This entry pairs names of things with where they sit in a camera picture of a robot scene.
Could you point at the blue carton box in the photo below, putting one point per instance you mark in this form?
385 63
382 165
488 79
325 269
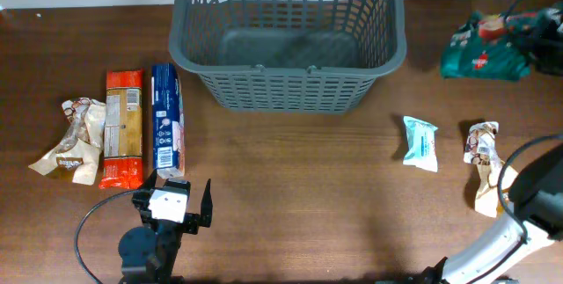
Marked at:
167 121

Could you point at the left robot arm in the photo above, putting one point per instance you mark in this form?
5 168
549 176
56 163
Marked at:
148 253

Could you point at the light blue wipes packet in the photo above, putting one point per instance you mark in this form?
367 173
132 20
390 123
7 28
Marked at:
420 137

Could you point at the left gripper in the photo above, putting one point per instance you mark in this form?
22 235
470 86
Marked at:
192 222

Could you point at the grey plastic basket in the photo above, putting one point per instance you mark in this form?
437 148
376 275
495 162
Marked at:
308 56

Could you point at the green coffee bag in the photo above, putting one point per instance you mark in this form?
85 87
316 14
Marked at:
490 47

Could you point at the orange pasta packet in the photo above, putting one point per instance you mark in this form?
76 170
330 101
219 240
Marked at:
123 132

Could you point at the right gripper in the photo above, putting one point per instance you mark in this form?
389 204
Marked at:
548 27

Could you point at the beige brown snack wrapper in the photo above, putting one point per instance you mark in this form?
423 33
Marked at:
480 151

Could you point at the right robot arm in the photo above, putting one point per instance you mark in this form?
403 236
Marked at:
527 204

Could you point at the beige crumpled snack bag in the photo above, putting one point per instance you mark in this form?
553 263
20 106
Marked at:
76 157

